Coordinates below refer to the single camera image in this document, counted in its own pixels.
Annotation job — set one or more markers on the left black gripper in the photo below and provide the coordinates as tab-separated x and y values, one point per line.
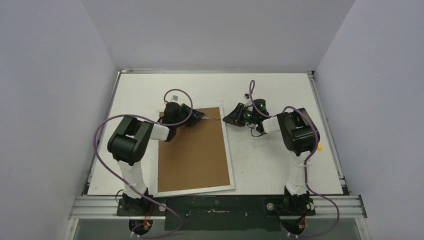
195	117

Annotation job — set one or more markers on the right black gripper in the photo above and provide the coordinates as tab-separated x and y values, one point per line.
240	113

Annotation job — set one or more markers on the white picture frame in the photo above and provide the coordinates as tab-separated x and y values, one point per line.
196	161

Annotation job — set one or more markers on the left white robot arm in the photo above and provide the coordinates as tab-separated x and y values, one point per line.
129	143

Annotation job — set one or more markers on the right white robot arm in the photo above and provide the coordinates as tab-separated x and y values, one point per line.
298	135

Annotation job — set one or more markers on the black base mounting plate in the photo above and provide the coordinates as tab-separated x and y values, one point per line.
221	212

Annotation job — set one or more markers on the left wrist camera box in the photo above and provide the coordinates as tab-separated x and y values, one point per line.
174	99

